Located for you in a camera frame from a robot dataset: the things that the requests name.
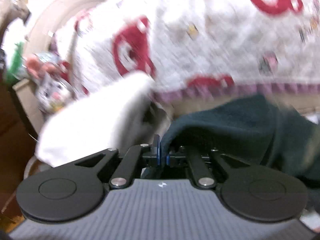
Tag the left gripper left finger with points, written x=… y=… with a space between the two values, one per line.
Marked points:
x=117 y=170

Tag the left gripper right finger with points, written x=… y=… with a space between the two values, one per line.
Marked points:
x=210 y=169

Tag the dark blue denim jeans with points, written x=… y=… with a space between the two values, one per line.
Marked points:
x=257 y=131

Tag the white folded garment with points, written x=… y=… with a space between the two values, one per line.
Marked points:
x=111 y=117

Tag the brown wooden cabinet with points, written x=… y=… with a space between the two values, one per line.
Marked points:
x=17 y=147

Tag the white bedside drawer unit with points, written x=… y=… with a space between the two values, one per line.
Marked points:
x=25 y=101

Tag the white quilted strawberry bedspread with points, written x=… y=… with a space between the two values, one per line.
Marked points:
x=196 y=47

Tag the green white plastic bag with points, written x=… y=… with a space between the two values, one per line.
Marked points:
x=16 y=71

